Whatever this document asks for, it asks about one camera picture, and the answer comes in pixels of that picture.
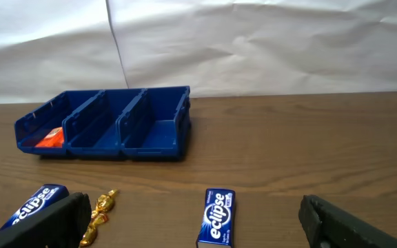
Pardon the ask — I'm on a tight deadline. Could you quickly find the blue candy pack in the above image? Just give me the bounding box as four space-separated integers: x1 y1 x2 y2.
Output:
196 187 236 248
0 183 70 232

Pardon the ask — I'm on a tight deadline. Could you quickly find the gold candy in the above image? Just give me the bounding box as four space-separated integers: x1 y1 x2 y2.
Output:
90 188 120 214
79 211 110 248

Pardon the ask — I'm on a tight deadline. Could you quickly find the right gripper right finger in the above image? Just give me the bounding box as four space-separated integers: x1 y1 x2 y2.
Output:
298 194 397 248

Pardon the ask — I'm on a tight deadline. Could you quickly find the orange candy box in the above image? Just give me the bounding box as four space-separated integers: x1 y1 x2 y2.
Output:
34 126 65 149

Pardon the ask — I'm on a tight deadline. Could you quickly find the blue tray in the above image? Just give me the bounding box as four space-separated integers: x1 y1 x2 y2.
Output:
14 85 192 161

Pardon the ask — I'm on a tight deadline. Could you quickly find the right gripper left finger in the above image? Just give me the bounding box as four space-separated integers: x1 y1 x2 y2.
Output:
0 192 92 248

